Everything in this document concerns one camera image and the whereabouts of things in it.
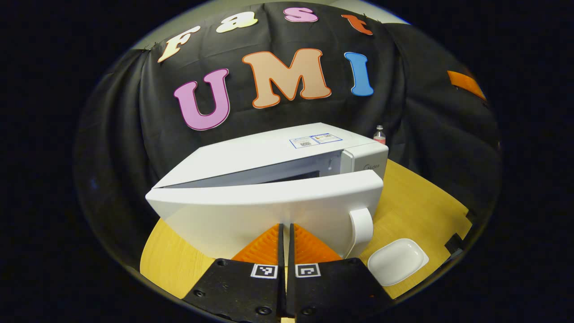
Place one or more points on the small clear bottle pink label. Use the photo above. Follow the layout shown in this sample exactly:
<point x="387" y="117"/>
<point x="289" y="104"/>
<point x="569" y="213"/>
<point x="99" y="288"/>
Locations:
<point x="380" y="137"/>

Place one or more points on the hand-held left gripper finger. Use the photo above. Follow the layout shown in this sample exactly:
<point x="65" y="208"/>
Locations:
<point x="281" y="246"/>
<point x="291" y="246"/>

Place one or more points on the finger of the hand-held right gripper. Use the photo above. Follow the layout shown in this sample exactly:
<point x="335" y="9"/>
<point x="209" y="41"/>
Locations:
<point x="464" y="82"/>

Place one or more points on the white microwave oven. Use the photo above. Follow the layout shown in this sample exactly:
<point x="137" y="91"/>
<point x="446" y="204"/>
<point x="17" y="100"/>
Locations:
<point x="251" y="211"/>

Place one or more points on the white oval plate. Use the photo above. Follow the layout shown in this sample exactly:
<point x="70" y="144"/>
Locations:
<point x="397" y="262"/>

